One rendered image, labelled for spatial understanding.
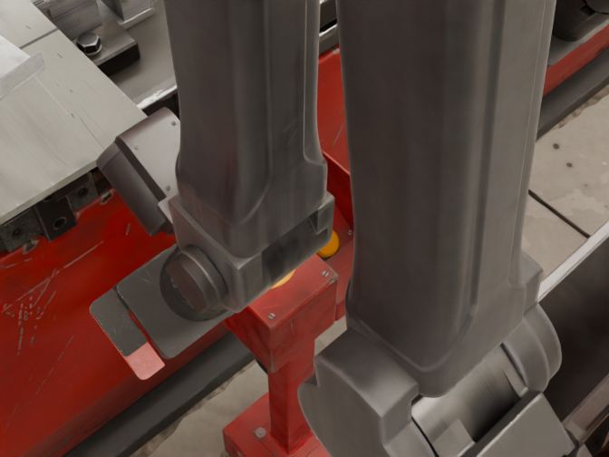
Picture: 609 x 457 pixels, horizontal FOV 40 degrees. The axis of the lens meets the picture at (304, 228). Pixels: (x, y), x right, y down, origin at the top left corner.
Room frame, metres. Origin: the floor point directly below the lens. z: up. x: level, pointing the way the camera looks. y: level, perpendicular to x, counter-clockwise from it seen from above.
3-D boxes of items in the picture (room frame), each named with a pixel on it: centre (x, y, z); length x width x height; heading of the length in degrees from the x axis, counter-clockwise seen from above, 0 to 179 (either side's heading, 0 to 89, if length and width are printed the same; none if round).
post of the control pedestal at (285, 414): (0.55, 0.02, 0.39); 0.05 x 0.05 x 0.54; 43
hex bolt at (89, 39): (0.73, 0.26, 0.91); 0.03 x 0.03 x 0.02
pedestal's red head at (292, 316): (0.55, 0.02, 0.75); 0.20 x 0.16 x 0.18; 133
